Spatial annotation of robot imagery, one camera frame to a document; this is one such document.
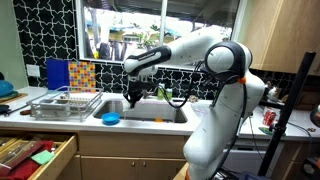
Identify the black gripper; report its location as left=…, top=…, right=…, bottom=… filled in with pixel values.
left=125, top=78, right=158, bottom=110

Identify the white dish sponge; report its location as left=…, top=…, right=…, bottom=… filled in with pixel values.
left=122, top=99, right=134, bottom=114

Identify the small blue bowl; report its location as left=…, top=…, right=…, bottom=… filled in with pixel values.
left=101, top=111, right=121, bottom=126

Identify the stainless steel sink basin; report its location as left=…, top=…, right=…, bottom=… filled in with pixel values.
left=92, top=98, right=189, bottom=125

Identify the green hand soap bottle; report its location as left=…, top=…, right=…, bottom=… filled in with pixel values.
left=165, top=87, right=174, bottom=102

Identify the green sponge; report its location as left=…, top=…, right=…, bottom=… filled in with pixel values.
left=30, top=149, right=56, bottom=166

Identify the wooden base cabinet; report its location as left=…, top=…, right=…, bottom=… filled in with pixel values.
left=56, top=131, right=188, bottom=180

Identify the multicoloured squares cutting board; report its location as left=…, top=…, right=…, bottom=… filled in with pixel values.
left=67, top=60, right=97, bottom=94

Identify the kitchen window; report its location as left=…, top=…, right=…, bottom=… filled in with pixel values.
left=74, top=0, right=248, bottom=73

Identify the blue cutting board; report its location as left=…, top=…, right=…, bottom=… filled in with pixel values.
left=45, top=58, right=71, bottom=91

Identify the open wooden kitchen drawer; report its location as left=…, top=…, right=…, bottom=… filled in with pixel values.
left=0, top=131, right=79, bottom=180

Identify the wooden cutting board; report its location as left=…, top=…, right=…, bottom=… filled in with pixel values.
left=0, top=92, right=29, bottom=105

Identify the white dishwasher front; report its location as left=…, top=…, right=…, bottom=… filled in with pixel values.
left=219, top=137, right=278, bottom=178

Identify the red drawer organizer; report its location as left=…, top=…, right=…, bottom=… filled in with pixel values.
left=0, top=139, right=55, bottom=180

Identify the teal kettle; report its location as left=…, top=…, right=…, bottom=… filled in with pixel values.
left=0, top=79, right=15, bottom=99

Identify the red soda can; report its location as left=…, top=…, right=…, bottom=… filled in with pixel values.
left=262, top=106, right=278, bottom=127

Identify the black tripod pole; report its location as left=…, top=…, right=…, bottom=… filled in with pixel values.
left=257, top=50, right=317, bottom=177

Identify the metal wire dish rack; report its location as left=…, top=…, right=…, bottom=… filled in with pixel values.
left=29, top=85, right=105, bottom=123

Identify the white wall light switch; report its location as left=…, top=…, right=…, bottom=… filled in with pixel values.
left=26, top=63, right=41, bottom=78

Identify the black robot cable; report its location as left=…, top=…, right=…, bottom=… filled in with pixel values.
left=159, top=59, right=250, bottom=180

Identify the wooden wall cabinet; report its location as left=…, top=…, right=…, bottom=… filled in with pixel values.
left=236, top=0, right=320, bottom=76

